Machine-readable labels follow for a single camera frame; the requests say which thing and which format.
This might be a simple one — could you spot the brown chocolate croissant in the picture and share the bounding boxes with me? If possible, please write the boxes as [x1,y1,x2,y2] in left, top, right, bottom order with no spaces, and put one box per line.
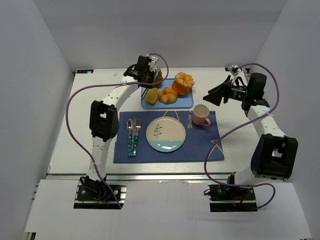
[153,70,163,88]

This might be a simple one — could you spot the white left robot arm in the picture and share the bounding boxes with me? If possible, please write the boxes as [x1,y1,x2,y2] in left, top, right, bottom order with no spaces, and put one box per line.
[86,54,161,182]

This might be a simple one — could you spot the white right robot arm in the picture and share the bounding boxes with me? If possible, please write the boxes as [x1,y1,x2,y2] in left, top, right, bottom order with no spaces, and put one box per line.
[203,73,298,187]

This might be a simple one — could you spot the yellow bread slice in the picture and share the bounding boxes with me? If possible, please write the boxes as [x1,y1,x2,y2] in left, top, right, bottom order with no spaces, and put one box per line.
[144,87,160,105]

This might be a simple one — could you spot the pink mug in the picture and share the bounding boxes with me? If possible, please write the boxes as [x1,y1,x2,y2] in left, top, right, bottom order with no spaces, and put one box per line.
[191,104,211,127]

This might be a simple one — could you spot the orange striped round bun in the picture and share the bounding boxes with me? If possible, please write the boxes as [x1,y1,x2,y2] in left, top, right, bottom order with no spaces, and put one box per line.
[158,87,178,104]

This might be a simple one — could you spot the light blue tray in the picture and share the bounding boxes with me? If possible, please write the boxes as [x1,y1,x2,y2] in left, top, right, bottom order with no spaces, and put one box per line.
[140,78,194,110]

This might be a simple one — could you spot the sugar-topped tall orange bun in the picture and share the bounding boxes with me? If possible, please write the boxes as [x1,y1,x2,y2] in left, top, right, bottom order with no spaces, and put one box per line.
[171,72,195,96]

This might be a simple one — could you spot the blue cloth placemat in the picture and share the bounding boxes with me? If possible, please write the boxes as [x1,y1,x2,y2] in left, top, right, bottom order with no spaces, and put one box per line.
[113,111,220,164]

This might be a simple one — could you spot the cream and blue plate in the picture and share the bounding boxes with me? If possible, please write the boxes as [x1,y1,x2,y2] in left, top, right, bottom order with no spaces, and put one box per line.
[145,116,186,153]

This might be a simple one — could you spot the blue label sticker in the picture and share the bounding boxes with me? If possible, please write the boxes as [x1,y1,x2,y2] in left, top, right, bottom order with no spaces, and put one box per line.
[76,69,94,74]

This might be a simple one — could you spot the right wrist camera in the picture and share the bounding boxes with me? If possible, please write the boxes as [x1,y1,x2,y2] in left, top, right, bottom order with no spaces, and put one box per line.
[227,65,242,77]

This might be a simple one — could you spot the fork with green handle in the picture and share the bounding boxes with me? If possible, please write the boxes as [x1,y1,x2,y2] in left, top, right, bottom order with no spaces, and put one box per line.
[134,119,142,157]

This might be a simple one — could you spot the spoon with green handle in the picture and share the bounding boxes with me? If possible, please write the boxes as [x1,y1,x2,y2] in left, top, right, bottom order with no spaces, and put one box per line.
[126,118,134,158]

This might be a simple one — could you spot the knife with green handle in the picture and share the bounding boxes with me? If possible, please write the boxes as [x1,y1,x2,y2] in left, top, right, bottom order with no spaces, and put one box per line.
[131,118,137,157]

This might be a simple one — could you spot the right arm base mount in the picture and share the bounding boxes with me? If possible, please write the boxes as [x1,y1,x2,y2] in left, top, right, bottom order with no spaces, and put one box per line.
[203,184,258,213]

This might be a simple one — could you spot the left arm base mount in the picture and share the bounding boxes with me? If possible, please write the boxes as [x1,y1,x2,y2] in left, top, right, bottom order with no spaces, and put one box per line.
[73,176,125,210]

